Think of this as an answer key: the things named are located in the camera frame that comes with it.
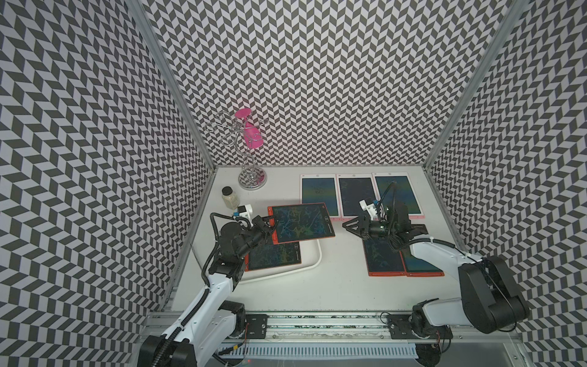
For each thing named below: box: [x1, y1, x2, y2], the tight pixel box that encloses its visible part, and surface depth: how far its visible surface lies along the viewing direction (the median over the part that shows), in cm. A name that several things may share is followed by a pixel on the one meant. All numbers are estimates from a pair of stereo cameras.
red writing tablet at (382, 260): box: [362, 239, 407, 277], surface depth 89 cm
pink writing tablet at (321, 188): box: [299, 173, 342, 221], surface depth 110 cm
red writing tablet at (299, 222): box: [267, 202, 336, 246], surface depth 79 cm
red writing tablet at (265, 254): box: [244, 233, 302, 272], surface depth 89 cm
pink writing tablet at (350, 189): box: [332, 172, 381, 224], surface depth 110 cm
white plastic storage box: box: [239, 238, 323, 284], surface depth 85 cm
